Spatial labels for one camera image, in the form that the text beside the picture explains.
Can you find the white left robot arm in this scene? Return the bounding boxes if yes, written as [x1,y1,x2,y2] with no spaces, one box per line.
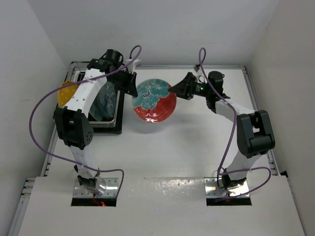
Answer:
[54,49,139,195]

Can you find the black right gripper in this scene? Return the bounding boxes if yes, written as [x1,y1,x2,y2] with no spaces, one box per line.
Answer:
[169,72,212,100]

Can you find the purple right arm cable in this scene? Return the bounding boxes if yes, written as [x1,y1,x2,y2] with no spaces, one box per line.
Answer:
[198,47,272,200]

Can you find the metal base plate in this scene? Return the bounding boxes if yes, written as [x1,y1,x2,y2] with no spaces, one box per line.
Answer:
[72,178,119,198]
[204,177,250,199]

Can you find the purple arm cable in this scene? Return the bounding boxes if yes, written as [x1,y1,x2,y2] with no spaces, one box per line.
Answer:
[29,44,142,195]
[198,47,272,200]

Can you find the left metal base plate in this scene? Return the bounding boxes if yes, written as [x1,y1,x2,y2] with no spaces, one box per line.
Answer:
[72,178,119,198]

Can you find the light green rectangular plate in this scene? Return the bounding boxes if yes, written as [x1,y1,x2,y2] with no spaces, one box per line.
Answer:
[89,98,103,121]

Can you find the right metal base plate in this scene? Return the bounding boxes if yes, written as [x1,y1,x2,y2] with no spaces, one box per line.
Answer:
[204,177,250,199]

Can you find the dark teal round plate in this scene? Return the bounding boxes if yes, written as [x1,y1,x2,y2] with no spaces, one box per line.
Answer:
[97,82,117,119]

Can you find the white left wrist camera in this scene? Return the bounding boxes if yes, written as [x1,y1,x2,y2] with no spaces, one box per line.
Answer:
[126,59,142,73]

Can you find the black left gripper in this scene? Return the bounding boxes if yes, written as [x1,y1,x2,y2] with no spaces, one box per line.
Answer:
[107,69,137,96]

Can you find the yellow polka dot plate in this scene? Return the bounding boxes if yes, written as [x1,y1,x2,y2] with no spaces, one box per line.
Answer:
[57,81,79,108]

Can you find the black drip tray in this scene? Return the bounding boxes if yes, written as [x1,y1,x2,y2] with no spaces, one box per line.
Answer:
[56,70,126,135]

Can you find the metal wire dish rack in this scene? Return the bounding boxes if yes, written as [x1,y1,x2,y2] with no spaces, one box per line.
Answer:
[63,68,121,128]

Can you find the red teal floral plate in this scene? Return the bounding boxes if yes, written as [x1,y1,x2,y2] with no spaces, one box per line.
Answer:
[131,79,177,123]

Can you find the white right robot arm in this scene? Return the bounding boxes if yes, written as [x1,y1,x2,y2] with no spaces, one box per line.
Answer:
[169,71,275,190]

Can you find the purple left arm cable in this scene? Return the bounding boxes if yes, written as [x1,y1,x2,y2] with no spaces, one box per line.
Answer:
[29,44,142,195]

